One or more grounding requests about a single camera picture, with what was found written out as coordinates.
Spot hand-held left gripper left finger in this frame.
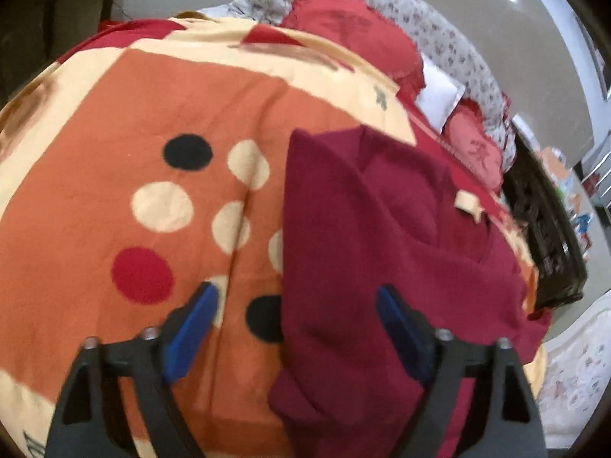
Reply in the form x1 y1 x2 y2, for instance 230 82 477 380
45 281 220 458

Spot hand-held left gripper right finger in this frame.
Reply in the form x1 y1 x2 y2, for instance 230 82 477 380
376 285 550 458

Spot maroon knit garment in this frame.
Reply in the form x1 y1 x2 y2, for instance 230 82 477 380
267 125 550 458

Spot white floral upholstered chair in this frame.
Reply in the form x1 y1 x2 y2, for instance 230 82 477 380
535 291 611 440

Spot dark carved wooden cabinet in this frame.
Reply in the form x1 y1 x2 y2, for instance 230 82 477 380
499 126 588 311

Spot small red heart pillow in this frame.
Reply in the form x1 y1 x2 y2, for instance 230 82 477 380
441 100 507 192

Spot orange dotted printed blanket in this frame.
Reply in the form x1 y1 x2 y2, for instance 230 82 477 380
0 15 550 458

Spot assorted bottles and packets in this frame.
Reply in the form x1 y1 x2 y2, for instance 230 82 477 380
539 147 595 251

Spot white pillow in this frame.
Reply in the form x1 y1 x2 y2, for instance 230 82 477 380
416 62 466 127

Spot large red heart pillow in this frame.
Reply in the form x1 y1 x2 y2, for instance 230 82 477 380
279 0 425 101

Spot floral padded headboard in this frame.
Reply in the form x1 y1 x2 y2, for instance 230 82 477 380
229 0 519 173

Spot dark wooden furniture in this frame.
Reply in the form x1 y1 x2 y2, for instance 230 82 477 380
0 0 124 103

